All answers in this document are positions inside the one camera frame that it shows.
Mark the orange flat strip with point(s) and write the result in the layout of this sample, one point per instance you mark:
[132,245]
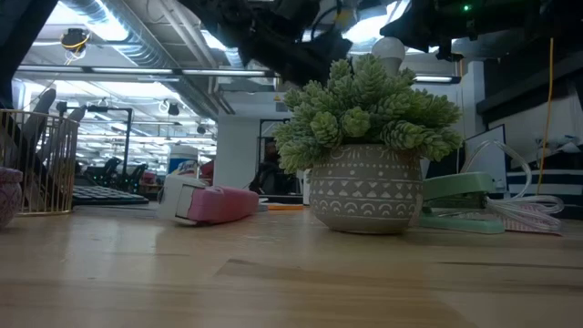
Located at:
[284,207]

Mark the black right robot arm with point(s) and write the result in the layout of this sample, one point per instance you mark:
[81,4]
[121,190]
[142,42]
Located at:
[524,23]

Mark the dark pen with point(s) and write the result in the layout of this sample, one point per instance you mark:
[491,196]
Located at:
[75,116]
[43,114]

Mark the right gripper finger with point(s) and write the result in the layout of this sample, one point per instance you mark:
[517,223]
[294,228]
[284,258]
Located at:
[412,23]

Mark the white lightbulb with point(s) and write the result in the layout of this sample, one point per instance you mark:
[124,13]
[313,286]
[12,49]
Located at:
[388,50]

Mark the white board panel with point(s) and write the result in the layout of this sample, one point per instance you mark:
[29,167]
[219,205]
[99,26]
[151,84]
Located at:
[485,155]

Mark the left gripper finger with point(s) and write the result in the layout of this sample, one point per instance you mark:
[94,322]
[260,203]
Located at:
[319,59]

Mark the person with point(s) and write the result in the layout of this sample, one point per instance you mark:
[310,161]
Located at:
[273,173]

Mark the Lysol wipes canister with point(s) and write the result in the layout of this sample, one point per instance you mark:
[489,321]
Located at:
[183,159]

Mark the purple patterned jar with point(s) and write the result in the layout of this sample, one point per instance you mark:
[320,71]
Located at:
[8,200]

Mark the green plant in grey pot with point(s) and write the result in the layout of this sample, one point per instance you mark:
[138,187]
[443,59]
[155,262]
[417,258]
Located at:
[364,191]

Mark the black white striped box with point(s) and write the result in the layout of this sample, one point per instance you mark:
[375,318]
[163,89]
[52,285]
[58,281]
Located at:
[565,182]

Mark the black calculator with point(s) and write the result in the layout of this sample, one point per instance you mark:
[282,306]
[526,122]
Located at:
[105,196]

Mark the background black robot arm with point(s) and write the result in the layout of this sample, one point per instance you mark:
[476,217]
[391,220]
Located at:
[114,173]

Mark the mint green stapler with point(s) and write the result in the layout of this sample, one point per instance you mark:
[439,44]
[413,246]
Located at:
[455,187]

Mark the long ceiling light bar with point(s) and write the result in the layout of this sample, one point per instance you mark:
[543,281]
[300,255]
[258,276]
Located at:
[136,71]

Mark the pink white handheld device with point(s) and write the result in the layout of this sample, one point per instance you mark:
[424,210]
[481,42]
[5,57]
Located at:
[218,205]

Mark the black stand frame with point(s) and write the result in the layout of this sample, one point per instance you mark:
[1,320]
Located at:
[129,136]

